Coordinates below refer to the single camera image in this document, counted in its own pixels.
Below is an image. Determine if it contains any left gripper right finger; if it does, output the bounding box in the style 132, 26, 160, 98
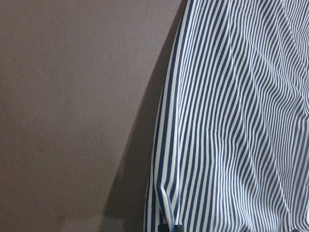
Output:
173, 225, 183, 232

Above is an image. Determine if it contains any navy white striped polo shirt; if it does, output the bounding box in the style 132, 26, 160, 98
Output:
143, 0, 309, 232

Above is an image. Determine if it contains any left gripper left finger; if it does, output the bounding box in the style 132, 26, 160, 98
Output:
158, 224, 169, 232

